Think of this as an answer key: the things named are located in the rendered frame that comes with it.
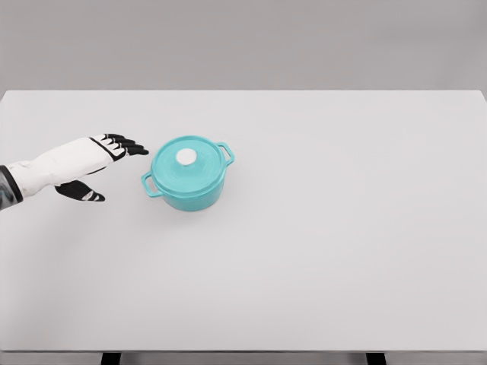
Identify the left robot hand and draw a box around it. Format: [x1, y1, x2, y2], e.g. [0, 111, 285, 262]
[49, 133, 150, 203]

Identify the teal pot lid white knob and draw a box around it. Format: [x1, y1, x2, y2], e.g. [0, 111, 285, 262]
[151, 135, 226, 192]

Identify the teal pot with handles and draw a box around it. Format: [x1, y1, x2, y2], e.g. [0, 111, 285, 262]
[141, 141, 236, 211]

